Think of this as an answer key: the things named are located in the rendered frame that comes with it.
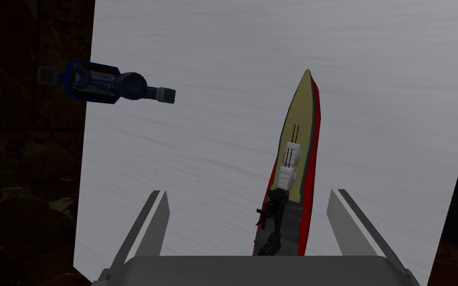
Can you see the pale grey table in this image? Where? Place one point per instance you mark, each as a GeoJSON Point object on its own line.
{"type": "Point", "coordinates": [372, 99]}

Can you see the dark blue toy gun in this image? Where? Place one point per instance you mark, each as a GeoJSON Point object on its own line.
{"type": "Point", "coordinates": [106, 83]}

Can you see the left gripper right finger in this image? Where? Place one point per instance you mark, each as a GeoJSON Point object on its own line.
{"type": "Point", "coordinates": [352, 230]}

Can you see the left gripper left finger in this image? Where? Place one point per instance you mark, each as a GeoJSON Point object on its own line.
{"type": "Point", "coordinates": [149, 230]}

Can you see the red toy boat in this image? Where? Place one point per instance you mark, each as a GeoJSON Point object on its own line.
{"type": "Point", "coordinates": [298, 167]}

